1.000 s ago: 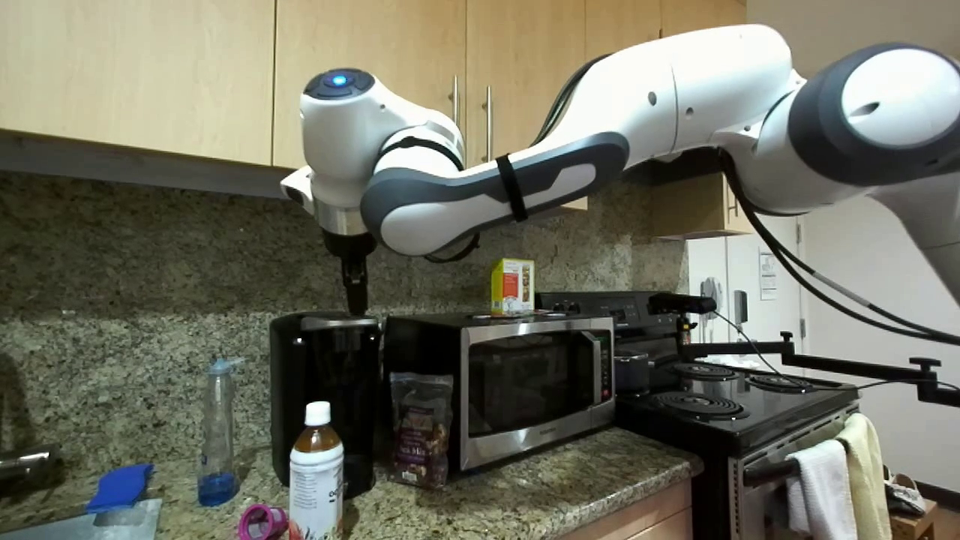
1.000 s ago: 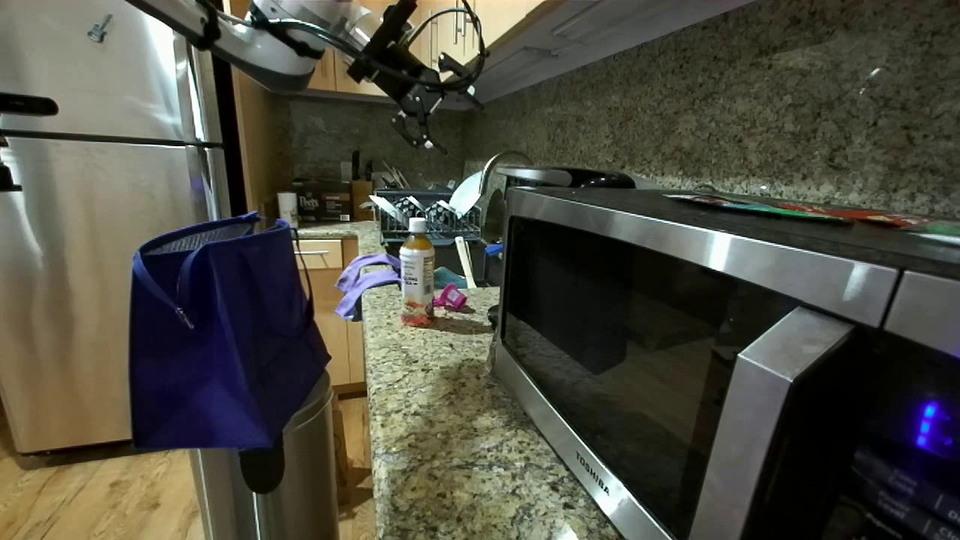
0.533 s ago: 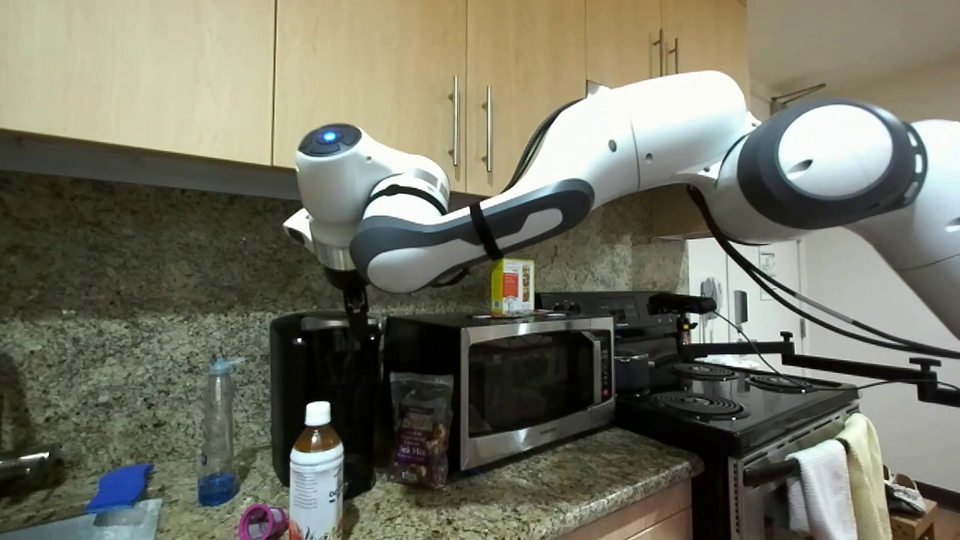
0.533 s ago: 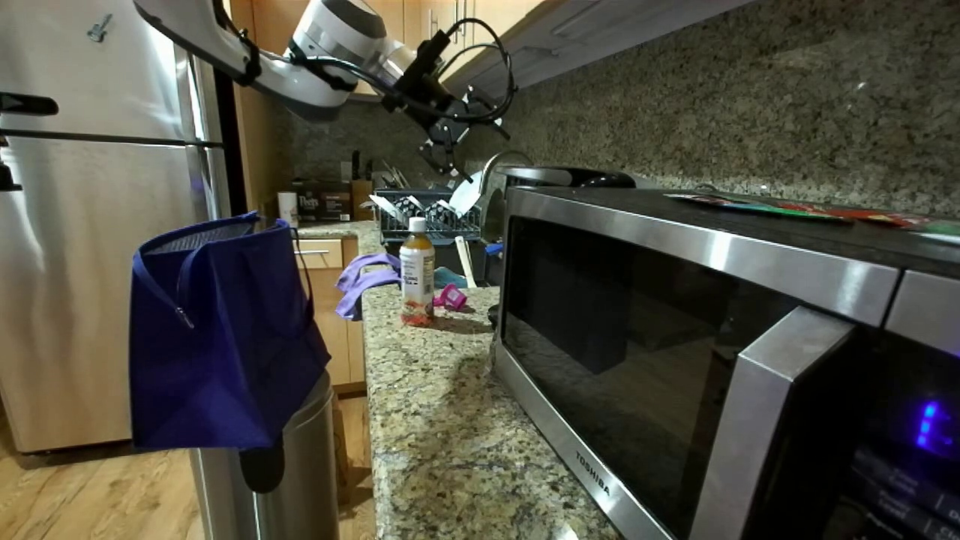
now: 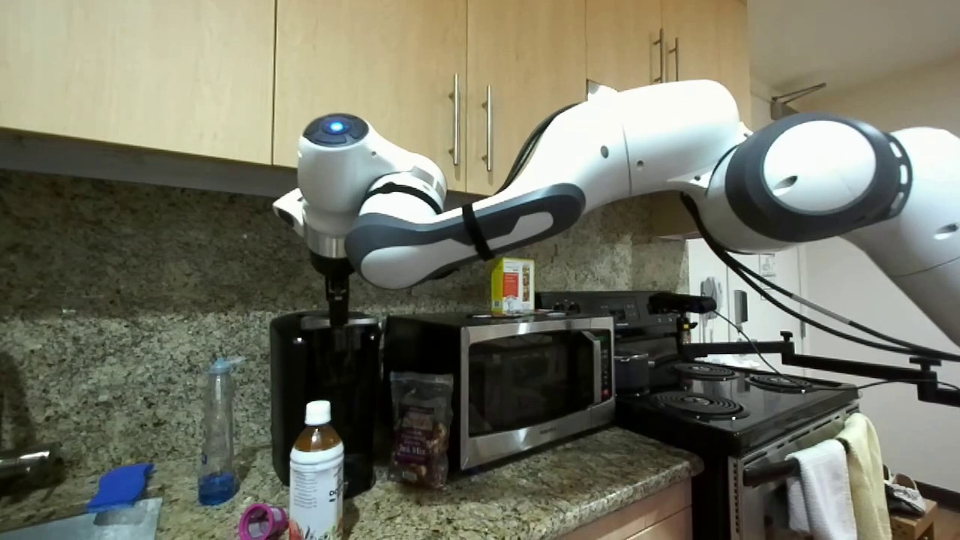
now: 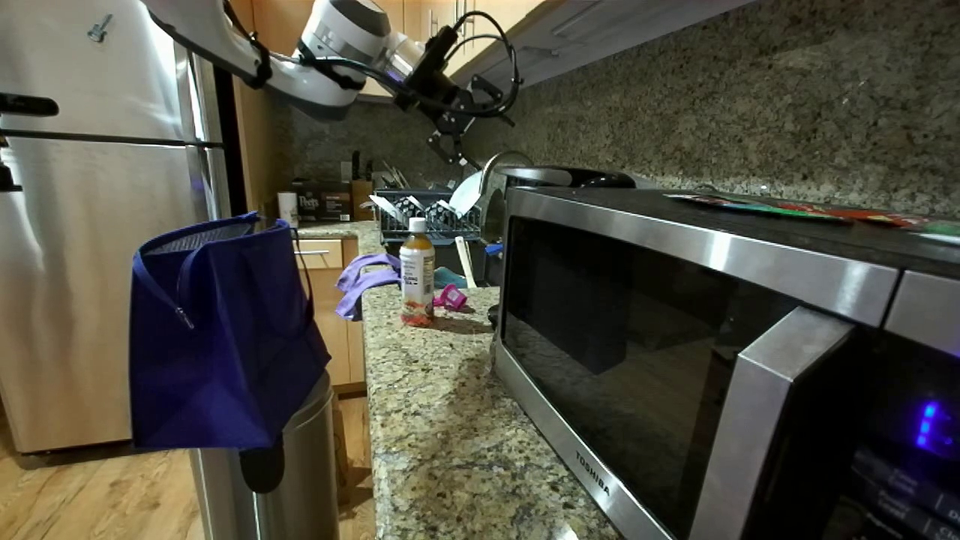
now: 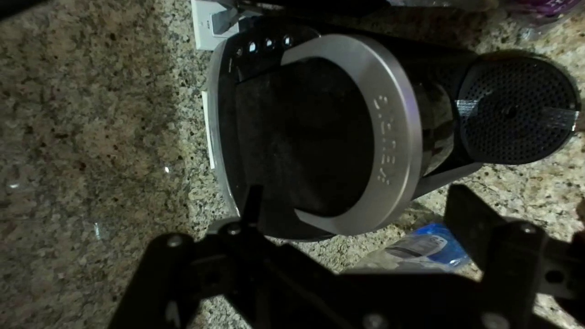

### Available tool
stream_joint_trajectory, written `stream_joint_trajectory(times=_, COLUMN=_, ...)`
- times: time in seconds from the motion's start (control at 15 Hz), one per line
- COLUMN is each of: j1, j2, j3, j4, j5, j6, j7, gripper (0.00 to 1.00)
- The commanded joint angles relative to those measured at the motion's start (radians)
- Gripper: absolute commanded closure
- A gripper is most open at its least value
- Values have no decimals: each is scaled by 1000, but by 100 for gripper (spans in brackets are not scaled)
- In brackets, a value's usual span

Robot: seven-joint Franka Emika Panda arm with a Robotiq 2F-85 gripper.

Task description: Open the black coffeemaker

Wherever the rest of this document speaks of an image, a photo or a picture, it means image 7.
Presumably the black coffeemaker with silver handle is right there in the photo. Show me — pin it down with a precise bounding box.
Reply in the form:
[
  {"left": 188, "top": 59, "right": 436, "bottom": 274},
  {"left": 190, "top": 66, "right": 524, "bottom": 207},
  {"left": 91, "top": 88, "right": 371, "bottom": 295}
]
[{"left": 201, "top": 13, "right": 583, "bottom": 242}]

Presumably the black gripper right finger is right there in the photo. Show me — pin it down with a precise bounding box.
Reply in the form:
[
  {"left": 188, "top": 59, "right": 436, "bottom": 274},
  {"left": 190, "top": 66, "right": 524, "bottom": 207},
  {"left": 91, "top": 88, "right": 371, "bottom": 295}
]
[{"left": 442, "top": 183, "right": 585, "bottom": 329}]

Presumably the pink purple small object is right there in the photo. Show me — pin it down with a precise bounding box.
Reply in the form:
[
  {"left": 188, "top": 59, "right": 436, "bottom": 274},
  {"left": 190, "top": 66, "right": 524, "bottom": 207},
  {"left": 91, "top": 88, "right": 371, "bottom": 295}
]
[{"left": 510, "top": 0, "right": 583, "bottom": 22}]

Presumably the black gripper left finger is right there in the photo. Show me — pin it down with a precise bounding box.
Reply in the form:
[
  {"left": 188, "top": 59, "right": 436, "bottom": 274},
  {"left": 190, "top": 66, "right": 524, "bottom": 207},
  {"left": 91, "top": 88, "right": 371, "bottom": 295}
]
[{"left": 107, "top": 183, "right": 477, "bottom": 329}]

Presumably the blue plastic packet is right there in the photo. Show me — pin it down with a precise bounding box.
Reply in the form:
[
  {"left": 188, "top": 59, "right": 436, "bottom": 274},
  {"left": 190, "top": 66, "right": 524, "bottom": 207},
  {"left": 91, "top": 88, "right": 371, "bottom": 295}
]
[{"left": 343, "top": 221, "right": 471, "bottom": 276}]

